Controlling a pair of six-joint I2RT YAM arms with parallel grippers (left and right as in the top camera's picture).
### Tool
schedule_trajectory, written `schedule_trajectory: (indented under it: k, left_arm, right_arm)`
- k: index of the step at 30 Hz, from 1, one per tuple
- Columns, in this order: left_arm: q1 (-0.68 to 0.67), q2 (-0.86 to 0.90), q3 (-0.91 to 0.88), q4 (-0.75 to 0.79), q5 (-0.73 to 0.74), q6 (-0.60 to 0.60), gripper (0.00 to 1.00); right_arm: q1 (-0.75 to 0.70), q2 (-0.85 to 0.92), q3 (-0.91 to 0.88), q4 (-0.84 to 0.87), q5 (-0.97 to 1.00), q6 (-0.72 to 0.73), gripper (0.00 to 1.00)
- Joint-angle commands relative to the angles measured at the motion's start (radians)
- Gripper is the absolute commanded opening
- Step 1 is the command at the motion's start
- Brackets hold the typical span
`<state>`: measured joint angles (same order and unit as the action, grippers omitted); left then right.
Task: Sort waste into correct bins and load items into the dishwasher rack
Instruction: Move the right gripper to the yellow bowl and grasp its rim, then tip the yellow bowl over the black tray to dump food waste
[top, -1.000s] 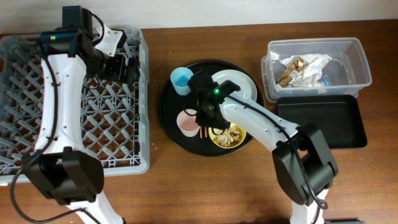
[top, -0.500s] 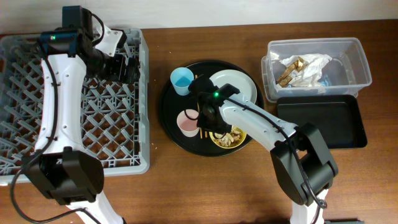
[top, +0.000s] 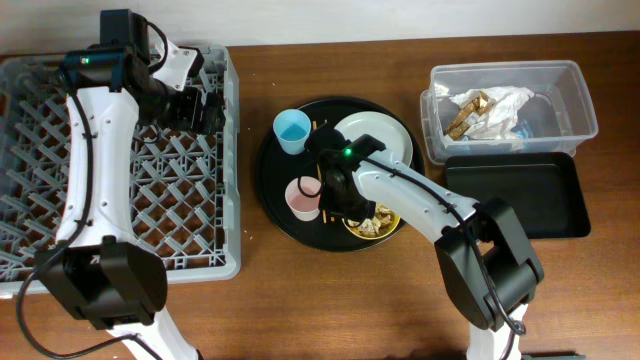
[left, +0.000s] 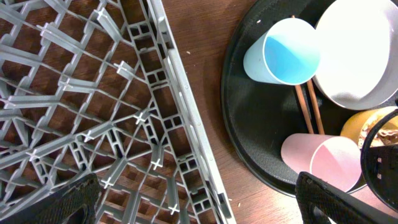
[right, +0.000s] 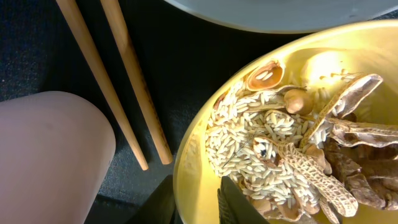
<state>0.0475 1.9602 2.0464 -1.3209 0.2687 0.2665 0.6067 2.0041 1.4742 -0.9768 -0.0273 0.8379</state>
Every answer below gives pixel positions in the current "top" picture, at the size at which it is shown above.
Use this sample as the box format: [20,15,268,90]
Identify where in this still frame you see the clear plastic bin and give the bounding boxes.
[420,60,599,165]

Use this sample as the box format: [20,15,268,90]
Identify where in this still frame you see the crumpled white paper waste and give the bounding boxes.
[435,85,534,141]

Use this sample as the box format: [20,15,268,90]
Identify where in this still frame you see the food scraps rice and peanuts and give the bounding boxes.
[347,202,396,237]

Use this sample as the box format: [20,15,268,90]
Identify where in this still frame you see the yellow bowl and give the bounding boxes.
[341,209,401,241]

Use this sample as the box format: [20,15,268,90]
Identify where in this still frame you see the round black tray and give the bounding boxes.
[255,96,404,252]

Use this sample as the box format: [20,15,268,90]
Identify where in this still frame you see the black rectangular tray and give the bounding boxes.
[444,152,591,239]

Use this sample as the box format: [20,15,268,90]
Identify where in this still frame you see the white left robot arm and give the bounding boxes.
[32,9,225,359]

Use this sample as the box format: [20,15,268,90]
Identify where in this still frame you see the left wooden chopstick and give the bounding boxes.
[312,120,327,224]

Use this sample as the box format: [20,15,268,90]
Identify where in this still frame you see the grey dishwasher rack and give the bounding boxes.
[1,45,241,298]

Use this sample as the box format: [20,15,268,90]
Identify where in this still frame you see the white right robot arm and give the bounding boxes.
[305,124,544,359]

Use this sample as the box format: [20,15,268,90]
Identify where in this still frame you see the pale green plate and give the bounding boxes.
[335,111,413,165]

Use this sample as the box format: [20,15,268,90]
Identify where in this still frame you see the pink plastic cup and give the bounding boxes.
[284,176,321,222]

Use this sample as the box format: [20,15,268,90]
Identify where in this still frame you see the blue plastic cup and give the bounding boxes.
[273,109,312,155]

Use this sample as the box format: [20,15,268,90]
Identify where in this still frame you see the gold foil wrapper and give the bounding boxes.
[445,91,491,140]

